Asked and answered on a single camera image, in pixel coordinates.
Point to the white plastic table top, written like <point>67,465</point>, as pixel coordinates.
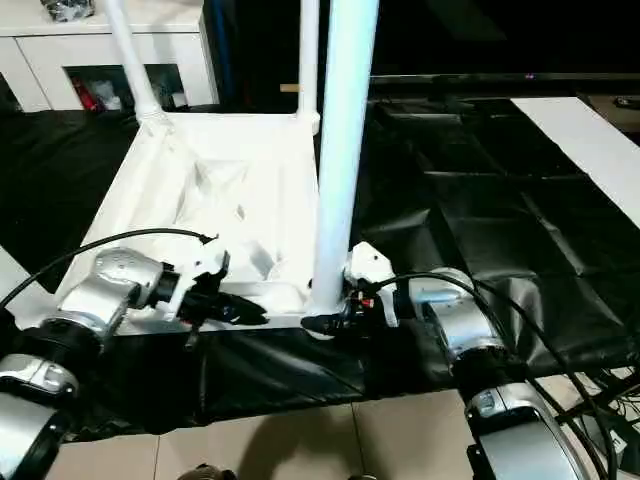
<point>200,160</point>

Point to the white plastic table leg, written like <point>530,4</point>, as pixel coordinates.
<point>342,150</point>
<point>131,65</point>
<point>12,270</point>
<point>309,60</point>

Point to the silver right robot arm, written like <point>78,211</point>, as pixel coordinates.
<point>470,325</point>

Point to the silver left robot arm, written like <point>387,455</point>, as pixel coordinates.
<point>100,290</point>

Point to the black mat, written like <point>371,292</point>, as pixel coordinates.
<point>500,225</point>

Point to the dark rounded robot part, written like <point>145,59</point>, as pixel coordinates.
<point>367,476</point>
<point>207,473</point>

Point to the small tan box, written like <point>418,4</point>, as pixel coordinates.
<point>290,88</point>

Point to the red bottle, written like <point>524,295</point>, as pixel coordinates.
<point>87,96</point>

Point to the white flat board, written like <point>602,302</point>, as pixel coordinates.
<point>590,145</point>

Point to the black flat stand base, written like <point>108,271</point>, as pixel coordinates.
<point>617,445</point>

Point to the white cabinet with glass doors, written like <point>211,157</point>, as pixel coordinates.
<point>50,55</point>

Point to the black remote control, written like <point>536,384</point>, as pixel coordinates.
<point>627,102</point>

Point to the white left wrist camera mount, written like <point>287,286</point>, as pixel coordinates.
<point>205,260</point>

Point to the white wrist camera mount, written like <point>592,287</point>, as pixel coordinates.
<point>205,260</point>
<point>372,265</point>

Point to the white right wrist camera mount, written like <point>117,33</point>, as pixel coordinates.
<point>372,265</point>

